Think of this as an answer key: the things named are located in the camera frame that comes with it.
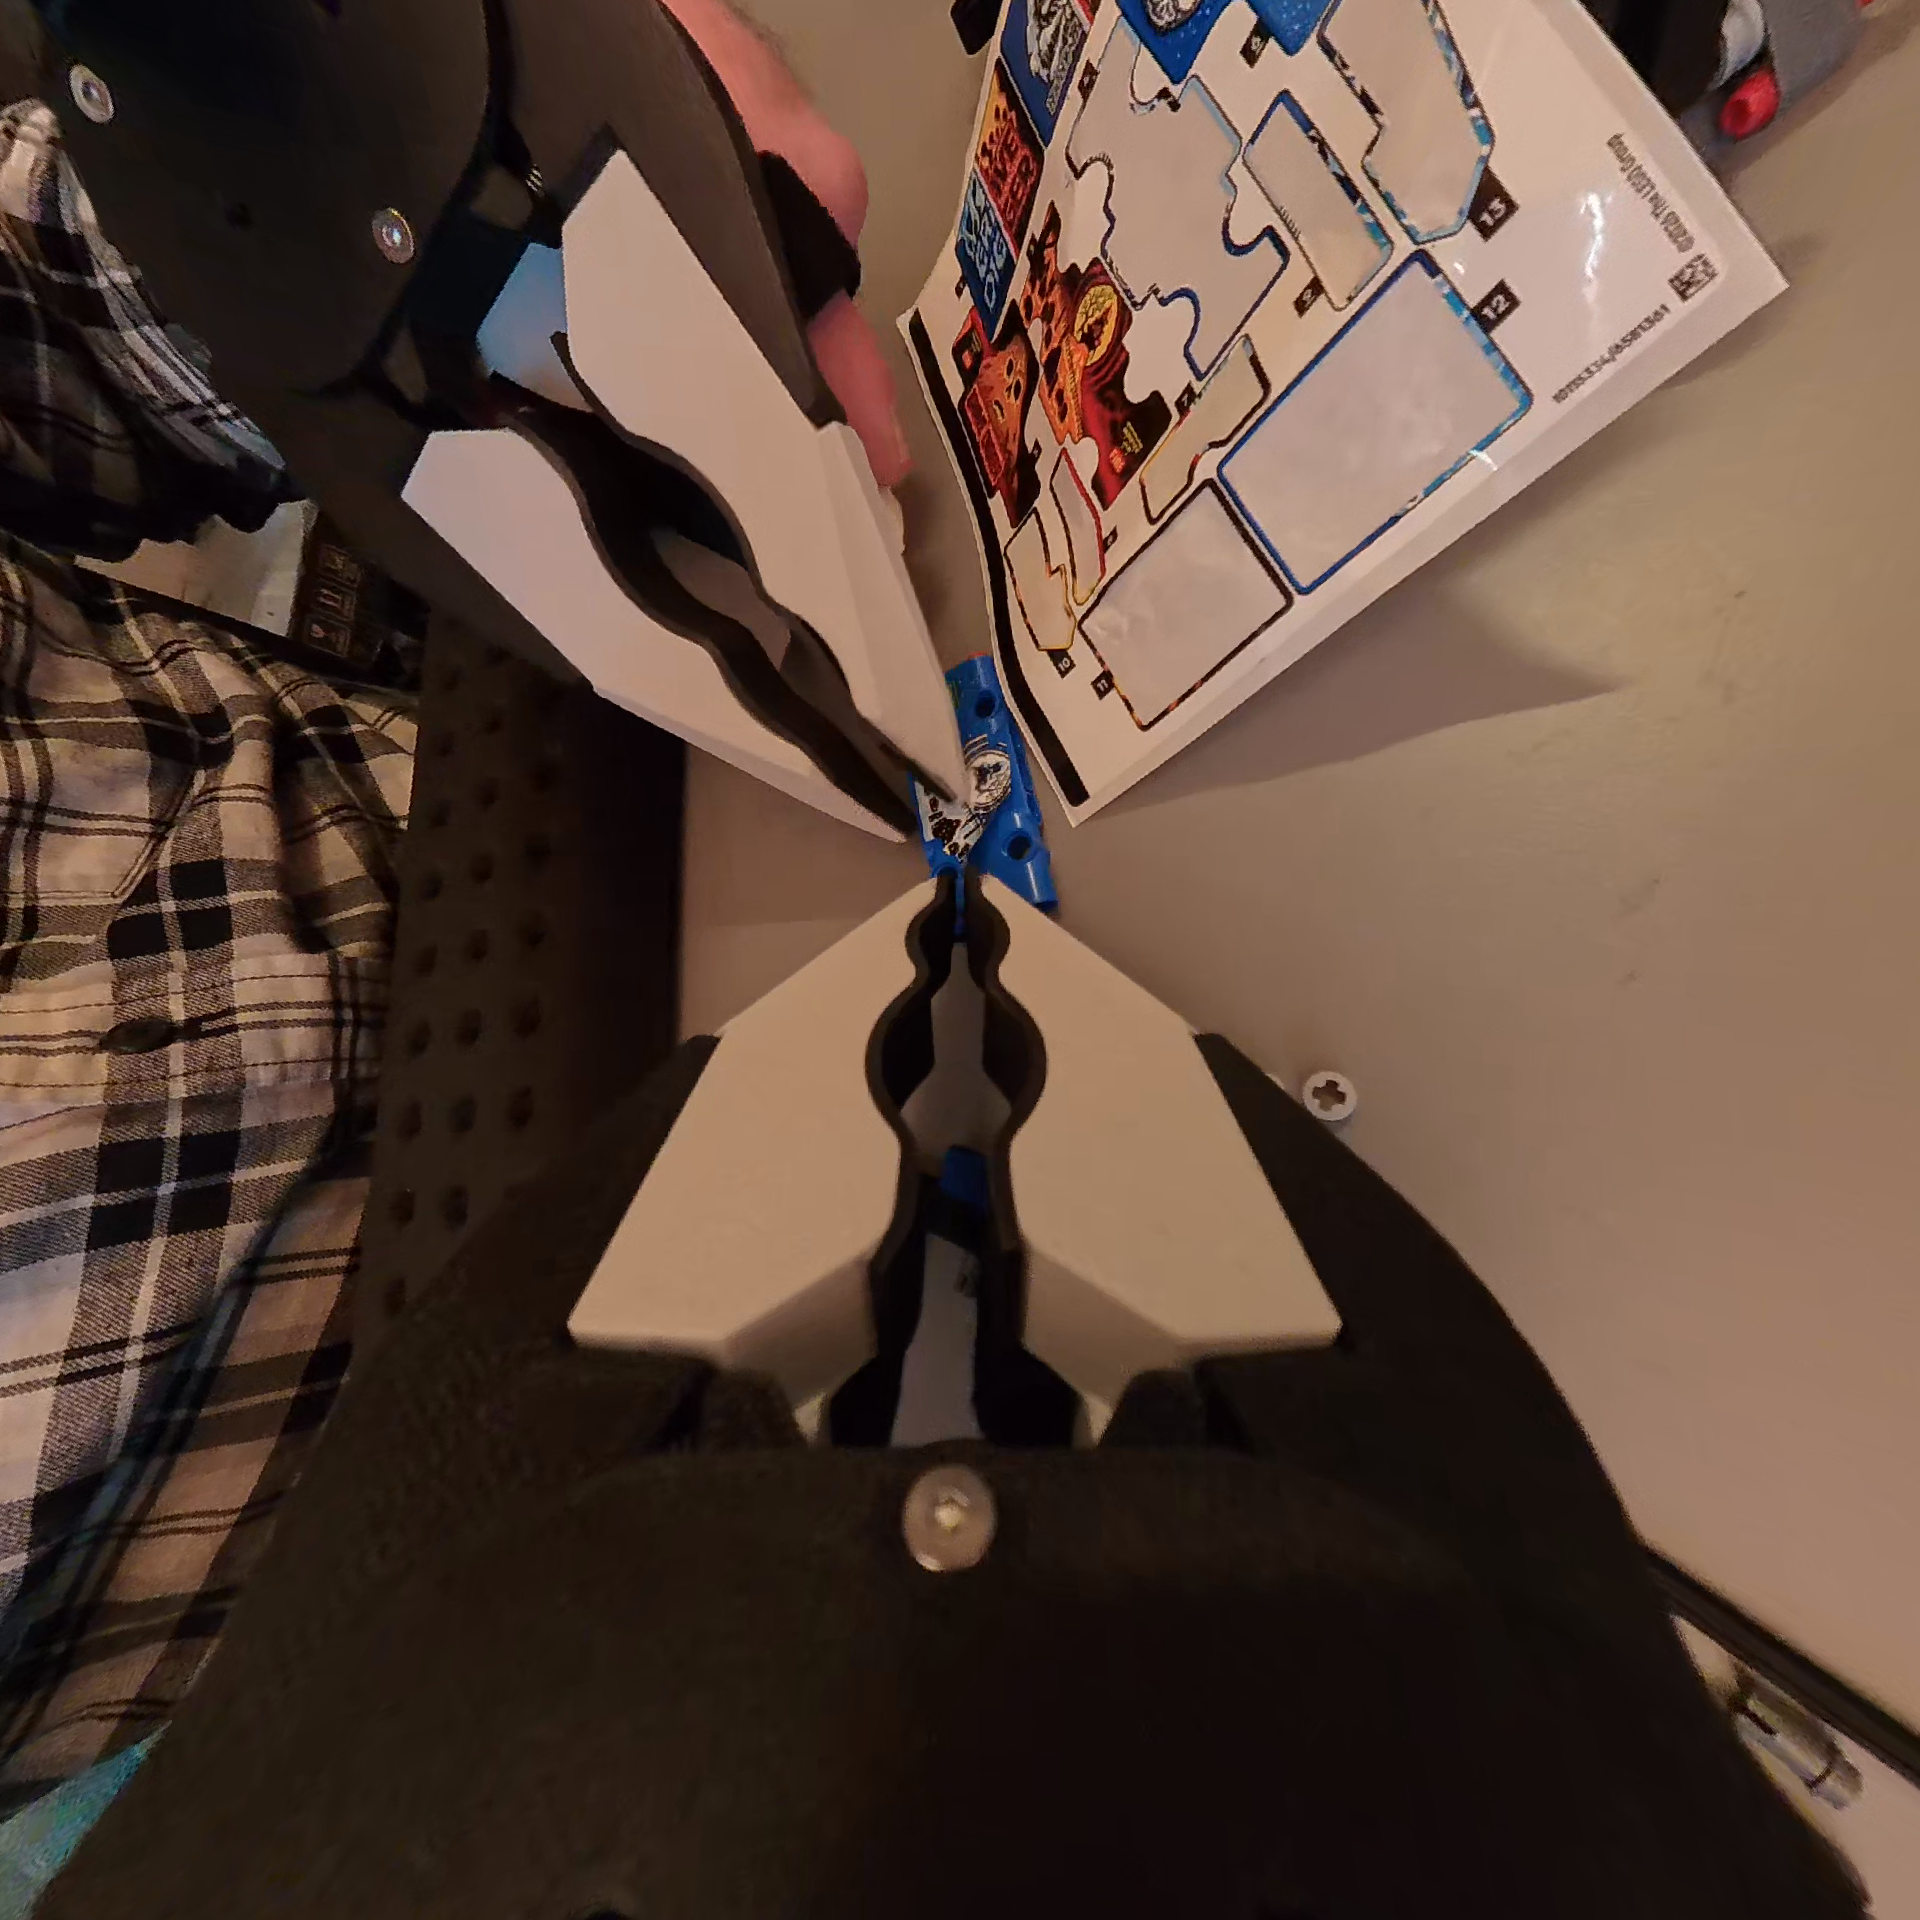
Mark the black perforated board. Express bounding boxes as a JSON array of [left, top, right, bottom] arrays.
[[352, 607, 688, 1338]]

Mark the grey connector pin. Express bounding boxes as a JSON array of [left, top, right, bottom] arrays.
[[1725, 1668, 1864, 1812]]

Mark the person's plaid shirt torso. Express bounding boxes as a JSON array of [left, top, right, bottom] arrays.
[[0, 511, 425, 1787]]

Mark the blue toy brick panel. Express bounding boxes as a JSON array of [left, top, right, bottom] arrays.
[[908, 652, 1068, 914]]

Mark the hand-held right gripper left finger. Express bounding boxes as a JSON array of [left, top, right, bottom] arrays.
[[568, 878, 964, 1450]]

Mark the white sticker sheet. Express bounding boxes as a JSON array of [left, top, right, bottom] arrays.
[[894, 0, 1793, 824]]

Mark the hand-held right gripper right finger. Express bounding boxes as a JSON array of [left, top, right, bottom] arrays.
[[968, 870, 1349, 1445]]

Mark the black toy truck chassis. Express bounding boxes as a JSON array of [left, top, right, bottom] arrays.
[[1592, 0, 1920, 153]]

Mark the person's left hand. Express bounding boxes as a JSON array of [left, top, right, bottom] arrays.
[[660, 0, 921, 495]]

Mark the long black axle rod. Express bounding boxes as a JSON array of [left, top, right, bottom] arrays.
[[1642, 1547, 1920, 1755]]

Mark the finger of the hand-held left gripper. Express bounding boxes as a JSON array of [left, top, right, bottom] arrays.
[[481, 128, 968, 800], [398, 426, 921, 843]]

